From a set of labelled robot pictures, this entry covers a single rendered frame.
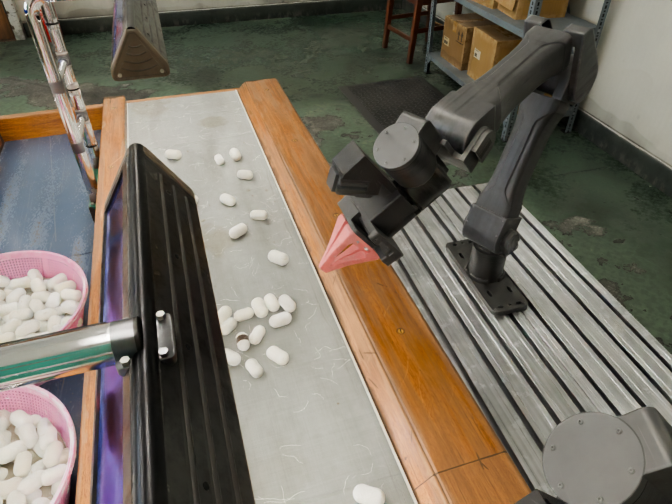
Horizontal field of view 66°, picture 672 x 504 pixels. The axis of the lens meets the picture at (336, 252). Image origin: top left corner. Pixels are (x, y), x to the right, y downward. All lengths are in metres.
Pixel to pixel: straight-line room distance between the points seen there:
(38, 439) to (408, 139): 0.58
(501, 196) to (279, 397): 0.47
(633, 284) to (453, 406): 1.62
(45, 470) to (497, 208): 0.73
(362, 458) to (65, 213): 0.86
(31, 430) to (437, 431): 0.50
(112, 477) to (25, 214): 1.06
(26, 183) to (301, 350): 0.88
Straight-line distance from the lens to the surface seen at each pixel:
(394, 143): 0.61
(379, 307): 0.79
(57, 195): 1.35
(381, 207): 0.65
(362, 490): 0.63
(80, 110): 1.27
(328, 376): 0.73
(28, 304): 0.96
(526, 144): 0.88
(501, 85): 0.73
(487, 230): 0.90
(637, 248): 2.44
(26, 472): 0.75
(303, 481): 0.65
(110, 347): 0.29
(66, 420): 0.73
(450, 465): 0.65
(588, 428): 0.36
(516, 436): 0.80
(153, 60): 0.83
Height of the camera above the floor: 1.32
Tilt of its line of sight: 39 degrees down
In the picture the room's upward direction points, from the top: straight up
